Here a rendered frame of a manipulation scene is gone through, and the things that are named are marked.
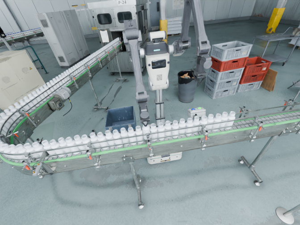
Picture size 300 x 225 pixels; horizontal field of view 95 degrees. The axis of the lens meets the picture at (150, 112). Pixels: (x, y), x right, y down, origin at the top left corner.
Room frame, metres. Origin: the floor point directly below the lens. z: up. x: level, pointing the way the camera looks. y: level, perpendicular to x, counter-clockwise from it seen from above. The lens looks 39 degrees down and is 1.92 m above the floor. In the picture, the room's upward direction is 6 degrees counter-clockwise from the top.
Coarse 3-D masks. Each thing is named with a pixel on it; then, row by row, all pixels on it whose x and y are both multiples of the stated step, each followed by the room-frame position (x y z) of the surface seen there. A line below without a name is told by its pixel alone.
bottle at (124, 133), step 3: (123, 129) 0.77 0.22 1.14; (123, 132) 0.74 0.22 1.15; (126, 132) 0.76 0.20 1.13; (123, 135) 0.73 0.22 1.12; (126, 135) 0.74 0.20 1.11; (126, 138) 0.73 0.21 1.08; (123, 141) 0.73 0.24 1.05; (126, 141) 0.73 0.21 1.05; (129, 141) 0.75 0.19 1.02; (126, 144) 0.73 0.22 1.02
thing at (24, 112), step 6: (120, 42) 4.30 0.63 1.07; (120, 48) 4.33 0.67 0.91; (96, 60) 3.00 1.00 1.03; (84, 66) 2.57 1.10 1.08; (72, 78) 2.11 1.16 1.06; (24, 114) 1.24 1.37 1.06; (30, 120) 1.25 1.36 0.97; (36, 126) 1.25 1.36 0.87; (12, 132) 0.94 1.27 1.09; (6, 138) 0.89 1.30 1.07; (18, 138) 0.93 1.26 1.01; (24, 144) 0.93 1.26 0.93; (0, 162) 0.77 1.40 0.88
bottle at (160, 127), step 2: (160, 122) 0.79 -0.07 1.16; (158, 124) 0.77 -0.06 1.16; (160, 124) 0.79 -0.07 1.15; (162, 124) 0.77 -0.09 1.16; (158, 126) 0.77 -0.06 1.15; (160, 126) 0.75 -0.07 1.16; (162, 126) 0.76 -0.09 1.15; (158, 128) 0.76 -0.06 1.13; (160, 128) 0.75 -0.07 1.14; (162, 128) 0.76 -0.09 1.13; (164, 128) 0.76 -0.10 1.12; (158, 130) 0.75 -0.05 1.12; (160, 130) 0.74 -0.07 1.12; (162, 130) 0.74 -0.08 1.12; (164, 130) 0.76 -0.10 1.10; (164, 132) 0.76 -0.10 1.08; (158, 134) 0.75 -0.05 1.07; (160, 134) 0.74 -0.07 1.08; (162, 134) 0.74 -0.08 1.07; (164, 134) 0.76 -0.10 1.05; (158, 136) 0.75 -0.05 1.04; (160, 136) 0.74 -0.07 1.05; (162, 136) 0.74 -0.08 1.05; (164, 136) 0.76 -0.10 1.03; (160, 138) 0.74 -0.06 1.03; (162, 138) 0.74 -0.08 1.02
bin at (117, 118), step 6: (114, 108) 1.34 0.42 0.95; (120, 108) 1.34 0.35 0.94; (126, 108) 1.35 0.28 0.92; (132, 108) 1.35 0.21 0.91; (108, 114) 1.29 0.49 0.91; (114, 114) 1.33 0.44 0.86; (120, 114) 1.34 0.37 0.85; (126, 114) 1.34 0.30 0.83; (132, 114) 1.35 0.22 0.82; (108, 120) 1.22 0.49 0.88; (114, 120) 1.33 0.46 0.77; (120, 120) 1.34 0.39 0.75; (126, 120) 1.34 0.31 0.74; (132, 120) 1.34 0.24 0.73; (108, 126) 1.14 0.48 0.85; (114, 126) 1.03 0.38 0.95; (120, 126) 1.04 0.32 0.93; (126, 126) 1.04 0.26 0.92; (132, 126) 1.05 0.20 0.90
